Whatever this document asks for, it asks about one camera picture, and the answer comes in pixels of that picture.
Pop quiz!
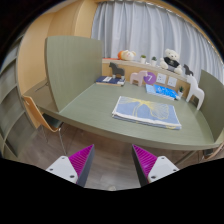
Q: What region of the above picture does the green desk partition panel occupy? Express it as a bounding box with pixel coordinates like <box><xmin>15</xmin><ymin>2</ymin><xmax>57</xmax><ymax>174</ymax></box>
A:
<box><xmin>44</xmin><ymin>35</ymin><xmax>104</xmax><ymax>113</ymax></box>
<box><xmin>198</xmin><ymin>69</ymin><xmax>224</xmax><ymax>143</ymax></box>

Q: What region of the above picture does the bright blue book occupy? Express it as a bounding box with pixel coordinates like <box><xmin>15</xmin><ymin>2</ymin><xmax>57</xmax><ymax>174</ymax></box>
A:
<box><xmin>153</xmin><ymin>84</ymin><xmax>179</xmax><ymax>100</ymax></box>

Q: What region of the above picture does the wooden desk back ledge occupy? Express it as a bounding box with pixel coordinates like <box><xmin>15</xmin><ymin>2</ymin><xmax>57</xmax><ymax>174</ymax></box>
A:
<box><xmin>101</xmin><ymin>58</ymin><xmax>191</xmax><ymax>98</ymax></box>

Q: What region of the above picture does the white wall socket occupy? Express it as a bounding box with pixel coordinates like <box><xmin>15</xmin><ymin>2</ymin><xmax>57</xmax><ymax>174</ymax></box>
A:
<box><xmin>156</xmin><ymin>72</ymin><xmax>168</xmax><ymax>85</ymax></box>
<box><xmin>166</xmin><ymin>76</ymin><xmax>179</xmax><ymax>89</ymax></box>

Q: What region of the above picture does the light blue book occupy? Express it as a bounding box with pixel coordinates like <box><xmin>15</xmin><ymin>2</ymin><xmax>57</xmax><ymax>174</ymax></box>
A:
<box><xmin>145</xmin><ymin>83</ymin><xmax>181</xmax><ymax>101</ymax></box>

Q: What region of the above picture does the orange and white plush toy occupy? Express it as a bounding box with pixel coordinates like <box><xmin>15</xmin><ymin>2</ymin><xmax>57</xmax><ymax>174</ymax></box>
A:
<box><xmin>117</xmin><ymin>49</ymin><xmax>137</xmax><ymax>62</ymax></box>

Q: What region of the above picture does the pink wooden horse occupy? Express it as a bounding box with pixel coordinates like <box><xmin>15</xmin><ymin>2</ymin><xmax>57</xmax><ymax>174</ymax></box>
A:
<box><xmin>129</xmin><ymin>69</ymin><xmax>149</xmax><ymax>88</ymax></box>

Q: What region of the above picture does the grey shelf unit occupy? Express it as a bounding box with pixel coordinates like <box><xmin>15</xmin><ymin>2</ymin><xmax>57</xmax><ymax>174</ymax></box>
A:
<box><xmin>0</xmin><ymin>36</ymin><xmax>38</xmax><ymax>161</ymax></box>

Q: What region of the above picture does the grey-white curtain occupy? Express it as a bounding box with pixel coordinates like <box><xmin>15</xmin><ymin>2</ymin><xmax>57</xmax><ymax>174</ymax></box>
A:
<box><xmin>91</xmin><ymin>0</ymin><xmax>224</xmax><ymax>84</ymax></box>

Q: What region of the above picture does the purple round number sign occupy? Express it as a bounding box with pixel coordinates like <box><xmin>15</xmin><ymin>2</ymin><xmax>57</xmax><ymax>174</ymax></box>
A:
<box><xmin>143</xmin><ymin>71</ymin><xmax>157</xmax><ymax>86</ymax></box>

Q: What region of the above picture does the white wooden horse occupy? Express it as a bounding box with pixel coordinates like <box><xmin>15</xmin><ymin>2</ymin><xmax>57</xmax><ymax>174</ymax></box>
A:
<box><xmin>185</xmin><ymin>74</ymin><xmax>205</xmax><ymax>111</ymax></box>

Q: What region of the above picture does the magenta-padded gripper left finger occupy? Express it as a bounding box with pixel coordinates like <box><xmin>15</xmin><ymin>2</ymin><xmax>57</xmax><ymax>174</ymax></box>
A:
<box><xmin>45</xmin><ymin>143</ymin><xmax>96</xmax><ymax>188</ymax></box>

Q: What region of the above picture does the navy blue book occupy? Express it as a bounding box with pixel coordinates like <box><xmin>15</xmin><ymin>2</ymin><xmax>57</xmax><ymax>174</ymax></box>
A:
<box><xmin>95</xmin><ymin>75</ymin><xmax>126</xmax><ymax>87</ymax></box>

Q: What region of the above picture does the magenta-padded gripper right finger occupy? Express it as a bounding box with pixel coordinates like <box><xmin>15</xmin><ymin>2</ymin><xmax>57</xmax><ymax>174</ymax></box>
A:
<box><xmin>131</xmin><ymin>143</ymin><xmax>180</xmax><ymax>188</ymax></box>

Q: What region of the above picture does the wooden chair with metal legs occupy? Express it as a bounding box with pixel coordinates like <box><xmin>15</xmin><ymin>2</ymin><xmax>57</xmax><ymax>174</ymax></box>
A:
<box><xmin>21</xmin><ymin>94</ymin><xmax>68</xmax><ymax>156</ymax></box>

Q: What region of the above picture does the white teddy bear black shirt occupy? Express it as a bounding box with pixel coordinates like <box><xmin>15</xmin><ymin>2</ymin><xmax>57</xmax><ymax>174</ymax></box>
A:
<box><xmin>159</xmin><ymin>48</ymin><xmax>184</xmax><ymax>76</ymax></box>

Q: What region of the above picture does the large dark grey wooden horse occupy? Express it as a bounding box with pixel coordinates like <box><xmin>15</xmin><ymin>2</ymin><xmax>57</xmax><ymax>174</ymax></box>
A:
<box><xmin>108</xmin><ymin>61</ymin><xmax>126</xmax><ymax>80</ymax></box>

